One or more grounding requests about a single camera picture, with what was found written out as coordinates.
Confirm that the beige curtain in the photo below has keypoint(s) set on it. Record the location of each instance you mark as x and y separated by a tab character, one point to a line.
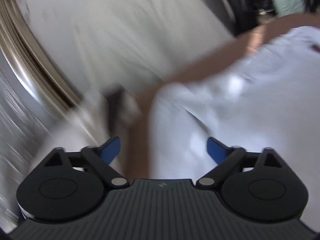
39	77

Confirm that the dark brown folded garment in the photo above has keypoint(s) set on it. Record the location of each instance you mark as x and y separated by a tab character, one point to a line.
115	105

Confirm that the white long-sleeve shirt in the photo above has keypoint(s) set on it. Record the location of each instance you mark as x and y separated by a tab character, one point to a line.
268	99

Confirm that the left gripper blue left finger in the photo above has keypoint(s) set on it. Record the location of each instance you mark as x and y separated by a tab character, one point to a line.
100	158

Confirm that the silver foil sheet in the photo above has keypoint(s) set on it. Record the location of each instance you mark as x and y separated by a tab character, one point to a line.
21	136

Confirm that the cream covered mattress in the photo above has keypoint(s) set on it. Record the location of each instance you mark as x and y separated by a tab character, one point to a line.
131	43

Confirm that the black hanging garment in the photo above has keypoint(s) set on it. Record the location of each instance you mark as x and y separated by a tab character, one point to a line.
249	14

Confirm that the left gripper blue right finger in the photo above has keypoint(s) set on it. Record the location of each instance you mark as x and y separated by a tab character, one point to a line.
228	160

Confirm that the cream folded garment top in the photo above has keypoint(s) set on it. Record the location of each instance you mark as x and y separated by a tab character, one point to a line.
85	125

